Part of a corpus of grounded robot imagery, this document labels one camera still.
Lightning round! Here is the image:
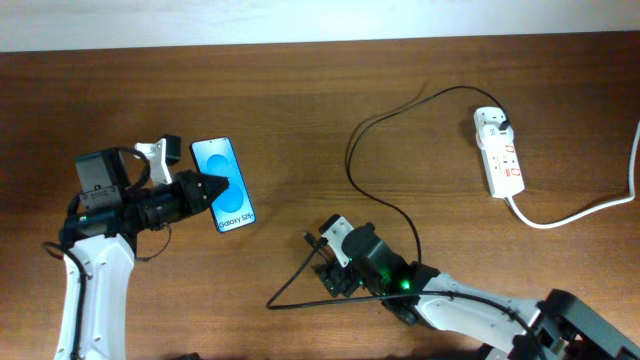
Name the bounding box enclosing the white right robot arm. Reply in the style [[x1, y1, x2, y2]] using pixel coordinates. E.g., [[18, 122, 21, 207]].
[[318, 215, 639, 359]]

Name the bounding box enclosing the white charger plug adapter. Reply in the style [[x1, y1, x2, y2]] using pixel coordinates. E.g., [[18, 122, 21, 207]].
[[476, 124, 514, 151]]

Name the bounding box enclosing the white power strip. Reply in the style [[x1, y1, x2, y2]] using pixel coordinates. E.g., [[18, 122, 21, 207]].
[[473, 107, 525, 198]]

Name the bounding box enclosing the white power strip cord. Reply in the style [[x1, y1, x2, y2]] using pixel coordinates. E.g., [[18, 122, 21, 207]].
[[503, 119, 640, 230]]

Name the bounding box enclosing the black USB charging cable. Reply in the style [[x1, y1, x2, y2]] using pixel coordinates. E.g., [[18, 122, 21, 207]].
[[302, 85, 511, 266]]

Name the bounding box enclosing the blue Galaxy smartphone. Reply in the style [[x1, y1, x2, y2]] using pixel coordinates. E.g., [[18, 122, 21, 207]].
[[190, 137, 257, 233]]

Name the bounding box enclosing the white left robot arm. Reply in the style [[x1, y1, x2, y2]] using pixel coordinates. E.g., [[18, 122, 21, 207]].
[[44, 147, 229, 359]]

